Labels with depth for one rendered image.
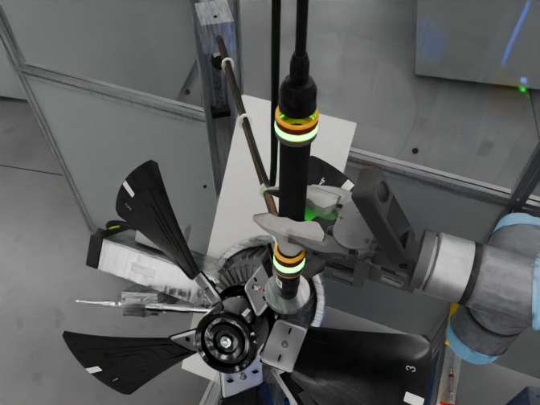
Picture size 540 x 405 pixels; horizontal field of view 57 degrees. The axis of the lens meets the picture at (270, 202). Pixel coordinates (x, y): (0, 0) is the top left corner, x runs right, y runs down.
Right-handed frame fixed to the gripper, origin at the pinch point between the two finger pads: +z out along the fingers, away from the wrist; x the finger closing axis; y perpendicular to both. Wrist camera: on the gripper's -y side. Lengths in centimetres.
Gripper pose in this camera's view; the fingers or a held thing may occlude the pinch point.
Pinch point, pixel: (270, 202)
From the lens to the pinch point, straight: 62.2
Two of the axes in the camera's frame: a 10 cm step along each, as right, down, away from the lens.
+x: 3.6, -7.2, 5.9
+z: -9.3, -2.8, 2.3
